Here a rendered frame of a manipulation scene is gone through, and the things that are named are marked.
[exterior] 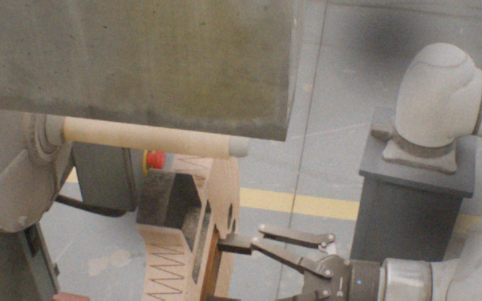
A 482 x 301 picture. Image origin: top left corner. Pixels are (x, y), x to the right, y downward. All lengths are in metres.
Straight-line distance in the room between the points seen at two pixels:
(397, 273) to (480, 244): 0.15
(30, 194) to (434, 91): 0.95
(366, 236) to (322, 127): 1.18
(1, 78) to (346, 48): 2.96
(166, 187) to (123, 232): 1.71
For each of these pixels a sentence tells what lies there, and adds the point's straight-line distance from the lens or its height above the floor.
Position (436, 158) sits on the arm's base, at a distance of 1.51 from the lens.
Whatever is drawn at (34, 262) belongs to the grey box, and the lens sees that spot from 1.18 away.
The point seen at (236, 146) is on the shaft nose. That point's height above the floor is 1.26.
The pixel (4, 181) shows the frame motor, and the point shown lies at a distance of 0.65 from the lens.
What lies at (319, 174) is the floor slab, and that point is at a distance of 2.50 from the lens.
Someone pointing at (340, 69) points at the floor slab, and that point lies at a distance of 3.16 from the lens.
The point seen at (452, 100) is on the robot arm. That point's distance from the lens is 1.40.
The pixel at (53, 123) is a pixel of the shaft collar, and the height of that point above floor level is 1.26.
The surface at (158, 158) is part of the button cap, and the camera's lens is 1.03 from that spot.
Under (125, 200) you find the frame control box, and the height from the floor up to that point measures 0.95.
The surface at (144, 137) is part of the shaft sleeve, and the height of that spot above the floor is 1.26.
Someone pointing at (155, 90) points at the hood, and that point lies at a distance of 0.42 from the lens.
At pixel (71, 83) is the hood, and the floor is 1.42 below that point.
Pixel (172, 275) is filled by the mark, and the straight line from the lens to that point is 0.64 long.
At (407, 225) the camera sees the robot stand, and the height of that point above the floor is 0.54.
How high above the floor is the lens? 1.65
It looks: 39 degrees down
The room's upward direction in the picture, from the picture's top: straight up
